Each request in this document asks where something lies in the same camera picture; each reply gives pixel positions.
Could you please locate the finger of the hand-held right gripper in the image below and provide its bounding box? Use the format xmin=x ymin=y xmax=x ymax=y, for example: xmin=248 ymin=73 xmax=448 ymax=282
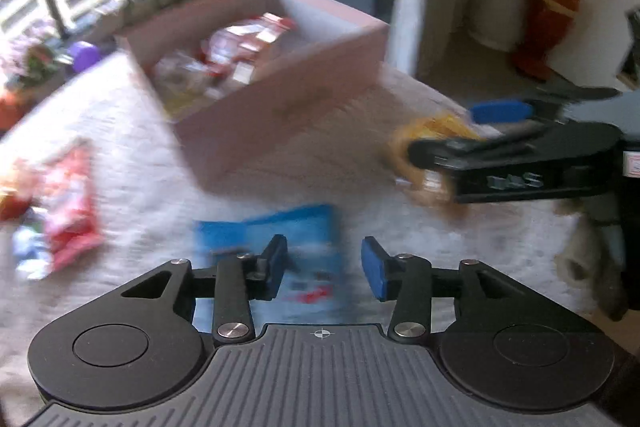
xmin=469 ymin=84 xmax=623 ymax=128
xmin=407 ymin=132 xmax=543 ymax=172

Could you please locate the red white snack packet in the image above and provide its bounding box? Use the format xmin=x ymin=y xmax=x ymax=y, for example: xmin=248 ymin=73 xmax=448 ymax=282
xmin=202 ymin=13 xmax=298 ymax=82

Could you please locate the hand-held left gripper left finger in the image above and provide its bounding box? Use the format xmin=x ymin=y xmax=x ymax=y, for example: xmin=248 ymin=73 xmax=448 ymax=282
xmin=122 ymin=234 xmax=288 ymax=344

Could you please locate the red yellow snack packet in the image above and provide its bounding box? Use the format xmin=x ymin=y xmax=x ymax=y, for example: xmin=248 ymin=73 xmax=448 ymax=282
xmin=0 ymin=157 xmax=43 ymax=223

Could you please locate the pink cardboard box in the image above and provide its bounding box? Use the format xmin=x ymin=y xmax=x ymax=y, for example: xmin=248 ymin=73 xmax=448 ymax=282
xmin=114 ymin=0 xmax=391 ymax=194

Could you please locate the person's right hand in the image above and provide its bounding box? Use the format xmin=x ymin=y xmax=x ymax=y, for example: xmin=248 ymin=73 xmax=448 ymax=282
xmin=555 ymin=202 xmax=631 ymax=323

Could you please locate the potted purple orchid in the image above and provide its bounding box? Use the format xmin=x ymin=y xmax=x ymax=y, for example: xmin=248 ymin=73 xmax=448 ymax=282
xmin=0 ymin=19 xmax=76 ymax=88

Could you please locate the orange plastic chair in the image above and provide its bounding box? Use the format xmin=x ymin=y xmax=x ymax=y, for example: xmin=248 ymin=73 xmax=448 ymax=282
xmin=0 ymin=89 xmax=31 ymax=132

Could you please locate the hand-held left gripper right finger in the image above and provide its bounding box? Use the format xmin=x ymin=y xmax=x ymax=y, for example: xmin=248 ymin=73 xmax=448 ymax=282
xmin=361 ymin=236 xmax=526 ymax=343

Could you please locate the clear snack packet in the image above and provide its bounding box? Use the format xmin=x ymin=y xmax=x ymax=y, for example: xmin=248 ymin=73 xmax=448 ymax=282
xmin=150 ymin=52 xmax=236 ymax=118

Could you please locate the clear yellow bread packet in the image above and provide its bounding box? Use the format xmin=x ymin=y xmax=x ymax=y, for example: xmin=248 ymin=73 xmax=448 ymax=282
xmin=390 ymin=116 xmax=493 ymax=208

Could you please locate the white quilted bedspread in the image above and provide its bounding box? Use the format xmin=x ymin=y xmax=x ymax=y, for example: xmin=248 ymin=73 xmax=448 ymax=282
xmin=0 ymin=52 xmax=591 ymax=427

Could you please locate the blue snack packet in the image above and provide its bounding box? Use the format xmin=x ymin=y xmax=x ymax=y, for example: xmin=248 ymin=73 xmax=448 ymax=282
xmin=192 ymin=204 xmax=351 ymax=325

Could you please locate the blue white clear packet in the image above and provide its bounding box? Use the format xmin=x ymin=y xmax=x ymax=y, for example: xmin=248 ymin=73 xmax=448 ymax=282
xmin=12 ymin=207 xmax=56 ymax=280

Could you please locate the red standing toy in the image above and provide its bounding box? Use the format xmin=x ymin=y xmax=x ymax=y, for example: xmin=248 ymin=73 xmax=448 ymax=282
xmin=510 ymin=0 xmax=583 ymax=82

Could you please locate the large red snack packet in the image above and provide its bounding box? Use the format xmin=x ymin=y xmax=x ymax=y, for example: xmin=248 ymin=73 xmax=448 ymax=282
xmin=35 ymin=139 xmax=103 ymax=273

